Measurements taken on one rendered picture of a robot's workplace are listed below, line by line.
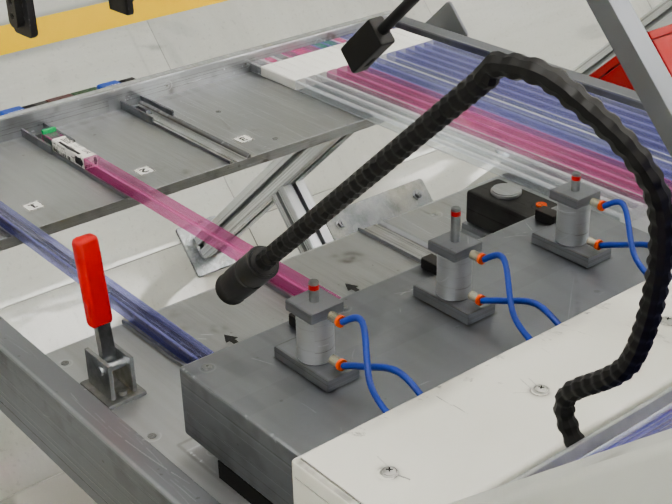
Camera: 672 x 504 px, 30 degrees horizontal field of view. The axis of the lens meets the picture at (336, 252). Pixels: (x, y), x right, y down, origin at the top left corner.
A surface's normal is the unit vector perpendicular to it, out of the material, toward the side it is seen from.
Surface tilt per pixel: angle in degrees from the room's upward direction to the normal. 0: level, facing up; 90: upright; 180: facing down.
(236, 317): 47
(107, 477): 90
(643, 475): 90
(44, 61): 0
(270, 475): 90
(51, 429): 90
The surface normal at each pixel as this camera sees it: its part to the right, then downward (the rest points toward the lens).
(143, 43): 0.45, -0.34
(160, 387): -0.02, -0.88
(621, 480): -0.77, 0.31
